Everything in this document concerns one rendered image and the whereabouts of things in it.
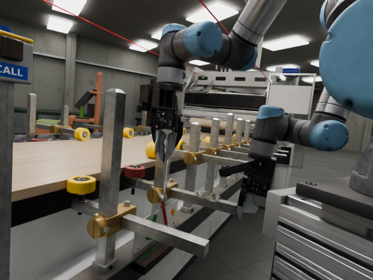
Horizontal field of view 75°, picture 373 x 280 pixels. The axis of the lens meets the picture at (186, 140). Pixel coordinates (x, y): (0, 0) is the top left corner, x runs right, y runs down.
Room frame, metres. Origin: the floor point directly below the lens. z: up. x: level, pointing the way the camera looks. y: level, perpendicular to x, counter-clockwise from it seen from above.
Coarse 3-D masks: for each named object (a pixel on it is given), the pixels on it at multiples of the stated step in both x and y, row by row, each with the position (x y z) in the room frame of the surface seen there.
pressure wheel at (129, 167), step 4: (124, 168) 0.92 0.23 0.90; (128, 168) 0.90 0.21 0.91; (132, 168) 0.91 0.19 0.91; (136, 168) 0.91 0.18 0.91; (140, 168) 0.92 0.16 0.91; (144, 168) 0.94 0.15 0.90; (124, 172) 0.92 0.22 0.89; (128, 172) 0.90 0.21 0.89; (132, 172) 0.90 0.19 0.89; (136, 172) 0.90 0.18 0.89; (140, 172) 0.91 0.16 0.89; (144, 172) 0.94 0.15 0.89; (128, 176) 0.90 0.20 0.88; (132, 176) 0.90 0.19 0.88; (136, 176) 0.90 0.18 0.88; (140, 176) 0.91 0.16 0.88; (132, 188) 0.93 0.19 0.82; (132, 192) 0.93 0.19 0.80
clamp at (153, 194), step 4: (168, 184) 0.87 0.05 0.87; (172, 184) 0.87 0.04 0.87; (176, 184) 0.89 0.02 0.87; (152, 188) 0.81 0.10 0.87; (156, 188) 0.81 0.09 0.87; (160, 188) 0.81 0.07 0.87; (168, 188) 0.84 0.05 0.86; (148, 192) 0.81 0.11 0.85; (152, 192) 0.80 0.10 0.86; (156, 192) 0.79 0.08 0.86; (160, 192) 0.80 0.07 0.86; (168, 192) 0.84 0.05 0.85; (148, 196) 0.80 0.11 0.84; (152, 196) 0.80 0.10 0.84; (156, 196) 0.79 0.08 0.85; (168, 196) 0.84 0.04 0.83; (148, 200) 0.80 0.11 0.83; (152, 200) 0.80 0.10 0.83; (156, 200) 0.79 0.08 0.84
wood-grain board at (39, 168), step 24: (24, 144) 1.22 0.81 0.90; (48, 144) 1.28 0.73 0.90; (72, 144) 1.36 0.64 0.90; (96, 144) 1.44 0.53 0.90; (144, 144) 1.65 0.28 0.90; (24, 168) 0.79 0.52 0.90; (48, 168) 0.82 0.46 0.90; (72, 168) 0.85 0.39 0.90; (96, 168) 0.88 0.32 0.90; (120, 168) 0.93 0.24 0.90; (24, 192) 0.61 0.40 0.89; (48, 192) 0.66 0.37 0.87
